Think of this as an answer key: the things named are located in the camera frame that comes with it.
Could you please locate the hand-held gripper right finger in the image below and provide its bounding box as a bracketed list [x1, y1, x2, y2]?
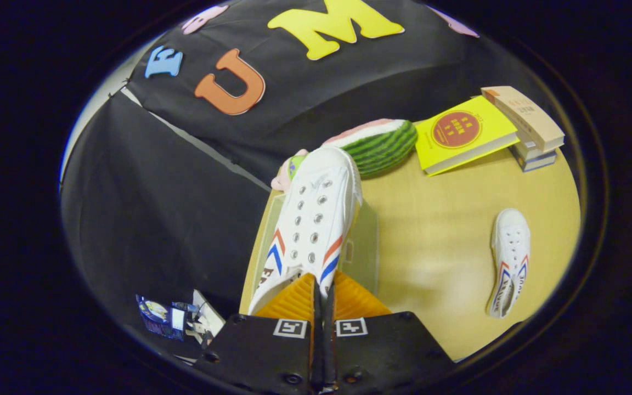
[323, 270, 455, 393]

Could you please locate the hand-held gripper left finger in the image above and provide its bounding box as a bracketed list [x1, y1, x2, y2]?
[194, 273, 323, 393]

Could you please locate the beige fabric storage box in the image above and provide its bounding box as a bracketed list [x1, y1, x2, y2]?
[239, 189, 381, 313]

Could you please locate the white striped canvas shoe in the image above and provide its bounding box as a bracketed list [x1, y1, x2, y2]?
[247, 145, 363, 316]
[486, 208, 532, 319]

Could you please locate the white printed card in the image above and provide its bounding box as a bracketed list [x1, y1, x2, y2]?
[184, 289, 226, 349]

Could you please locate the blue printed packet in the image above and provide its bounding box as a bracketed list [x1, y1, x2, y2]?
[136, 295, 188, 341]

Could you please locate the pink and green plush toy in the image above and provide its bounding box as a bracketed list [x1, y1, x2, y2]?
[271, 149, 308, 193]

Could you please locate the watermelon slice plush toy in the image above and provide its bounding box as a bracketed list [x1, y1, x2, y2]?
[321, 118, 419, 179]

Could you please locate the yellow book with red circle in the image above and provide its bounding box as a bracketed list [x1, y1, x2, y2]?
[415, 96, 520, 176]

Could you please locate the blue cover book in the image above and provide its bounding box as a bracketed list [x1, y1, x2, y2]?
[516, 153, 558, 172]

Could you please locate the grey cover book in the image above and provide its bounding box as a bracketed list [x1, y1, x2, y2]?
[511, 140, 557, 163]

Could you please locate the tan cover book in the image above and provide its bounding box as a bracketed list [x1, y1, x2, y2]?
[481, 86, 565, 153]

